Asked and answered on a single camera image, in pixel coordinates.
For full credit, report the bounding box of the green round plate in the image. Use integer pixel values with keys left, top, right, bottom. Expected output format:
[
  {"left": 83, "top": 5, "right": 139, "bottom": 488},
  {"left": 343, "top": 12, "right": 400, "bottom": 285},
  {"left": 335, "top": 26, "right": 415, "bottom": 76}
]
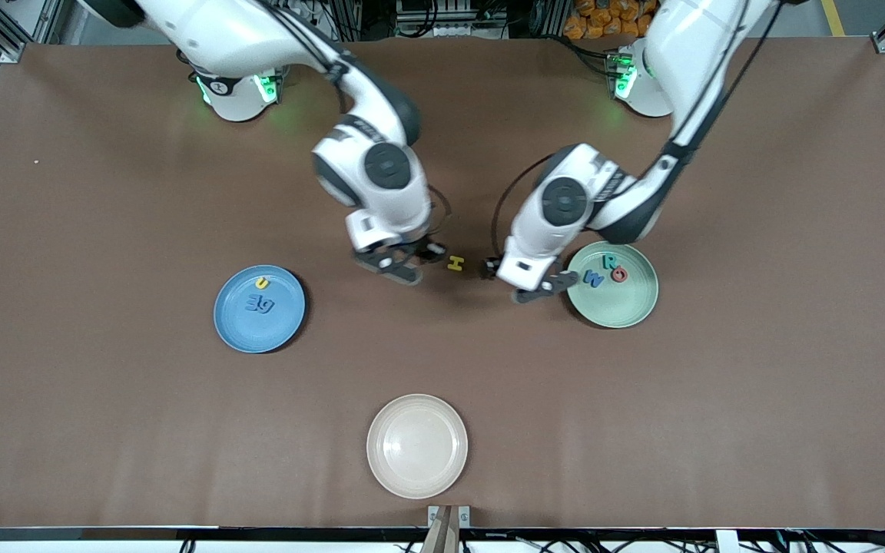
[{"left": 565, "top": 240, "right": 660, "bottom": 329}]

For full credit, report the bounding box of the blue round plate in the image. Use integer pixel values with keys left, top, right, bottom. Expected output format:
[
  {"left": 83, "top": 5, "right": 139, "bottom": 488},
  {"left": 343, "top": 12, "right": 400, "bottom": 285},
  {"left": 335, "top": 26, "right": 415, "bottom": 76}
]
[{"left": 214, "top": 265, "right": 307, "bottom": 354}]

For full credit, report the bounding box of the beige round plate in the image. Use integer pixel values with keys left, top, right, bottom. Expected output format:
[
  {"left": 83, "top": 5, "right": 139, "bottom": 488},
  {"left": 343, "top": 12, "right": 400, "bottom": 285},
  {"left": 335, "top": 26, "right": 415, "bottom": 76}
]
[{"left": 366, "top": 394, "right": 469, "bottom": 500}]

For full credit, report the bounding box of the black electronics rack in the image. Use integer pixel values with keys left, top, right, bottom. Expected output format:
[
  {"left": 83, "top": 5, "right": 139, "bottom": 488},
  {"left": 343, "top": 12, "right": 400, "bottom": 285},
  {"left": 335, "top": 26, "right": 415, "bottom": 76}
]
[{"left": 396, "top": 0, "right": 509, "bottom": 39}]

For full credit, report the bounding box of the orange objects pile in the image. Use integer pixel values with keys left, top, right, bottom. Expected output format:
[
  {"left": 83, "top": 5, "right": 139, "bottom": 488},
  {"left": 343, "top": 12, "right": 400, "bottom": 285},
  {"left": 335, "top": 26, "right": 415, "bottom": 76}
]
[{"left": 564, "top": 0, "right": 655, "bottom": 39}]

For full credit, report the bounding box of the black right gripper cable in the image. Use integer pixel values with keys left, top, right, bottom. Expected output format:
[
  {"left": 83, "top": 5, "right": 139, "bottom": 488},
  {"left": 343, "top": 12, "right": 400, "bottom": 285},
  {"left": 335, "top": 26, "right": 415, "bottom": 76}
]
[{"left": 419, "top": 187, "right": 452, "bottom": 262}]

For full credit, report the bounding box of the small metal bracket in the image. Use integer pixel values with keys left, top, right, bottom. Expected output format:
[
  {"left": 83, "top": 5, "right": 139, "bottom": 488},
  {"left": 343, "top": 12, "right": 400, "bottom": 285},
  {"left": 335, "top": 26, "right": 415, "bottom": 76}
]
[{"left": 427, "top": 505, "right": 472, "bottom": 529}]

